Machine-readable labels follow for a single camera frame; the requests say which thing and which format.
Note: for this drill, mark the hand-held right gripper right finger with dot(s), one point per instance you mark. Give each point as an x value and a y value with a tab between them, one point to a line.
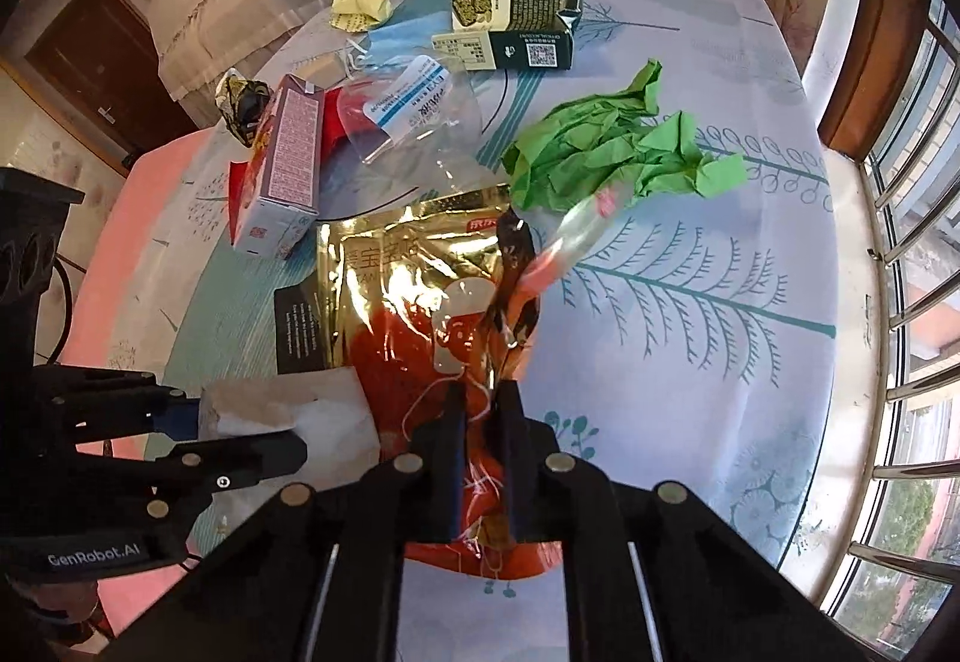
514	467

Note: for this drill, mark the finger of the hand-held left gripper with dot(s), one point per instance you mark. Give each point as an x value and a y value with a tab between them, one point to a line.
240	463
178	416

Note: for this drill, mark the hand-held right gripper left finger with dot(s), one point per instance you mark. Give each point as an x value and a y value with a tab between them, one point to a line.
450	467

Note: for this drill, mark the gold red foil bag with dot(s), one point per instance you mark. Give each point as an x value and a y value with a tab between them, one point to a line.
405	332

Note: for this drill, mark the black printed card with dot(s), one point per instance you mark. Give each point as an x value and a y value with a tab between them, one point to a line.
296	325

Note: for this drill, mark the pink white carton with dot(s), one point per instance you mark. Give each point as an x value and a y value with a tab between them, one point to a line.
296	145

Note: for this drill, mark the green paper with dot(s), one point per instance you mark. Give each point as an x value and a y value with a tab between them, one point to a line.
600	145

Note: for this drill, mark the dark green box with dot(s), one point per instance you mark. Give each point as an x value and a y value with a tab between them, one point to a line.
540	6

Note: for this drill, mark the pink tablecloth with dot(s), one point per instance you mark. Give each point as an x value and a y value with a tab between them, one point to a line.
127	257

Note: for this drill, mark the white tree print tablecloth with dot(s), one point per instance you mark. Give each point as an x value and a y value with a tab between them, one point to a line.
675	347

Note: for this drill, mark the black perforated stand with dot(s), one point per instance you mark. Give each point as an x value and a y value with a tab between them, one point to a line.
30	257

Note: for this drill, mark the clear plastic wrapper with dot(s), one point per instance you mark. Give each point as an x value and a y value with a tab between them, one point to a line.
581	223

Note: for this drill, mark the crumpled black gold wrapper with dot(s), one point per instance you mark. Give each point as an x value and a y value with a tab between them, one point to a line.
244	103

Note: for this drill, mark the clear plastic bag white label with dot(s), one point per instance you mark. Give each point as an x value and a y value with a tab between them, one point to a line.
420	107

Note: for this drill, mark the brown door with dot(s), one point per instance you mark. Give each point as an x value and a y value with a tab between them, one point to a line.
97	55

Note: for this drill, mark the metal window railing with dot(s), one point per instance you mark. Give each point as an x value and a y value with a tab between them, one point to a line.
915	468

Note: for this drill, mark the blue face mask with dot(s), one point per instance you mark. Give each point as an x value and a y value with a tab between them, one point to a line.
405	36

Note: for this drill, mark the yellow crumpled paper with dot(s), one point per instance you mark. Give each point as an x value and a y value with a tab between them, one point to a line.
360	10

